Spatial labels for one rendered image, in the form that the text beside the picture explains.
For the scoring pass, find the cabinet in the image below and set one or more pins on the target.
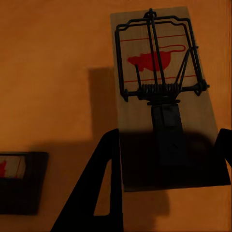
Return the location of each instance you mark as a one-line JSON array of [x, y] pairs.
[[58, 95]]

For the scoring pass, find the mousetrap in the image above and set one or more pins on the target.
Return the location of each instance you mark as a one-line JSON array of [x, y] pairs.
[[168, 132], [21, 182]]

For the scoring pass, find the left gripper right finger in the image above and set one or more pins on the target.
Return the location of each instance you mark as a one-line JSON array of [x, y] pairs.
[[226, 142]]

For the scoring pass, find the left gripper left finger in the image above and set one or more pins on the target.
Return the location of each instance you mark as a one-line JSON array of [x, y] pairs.
[[78, 213]]

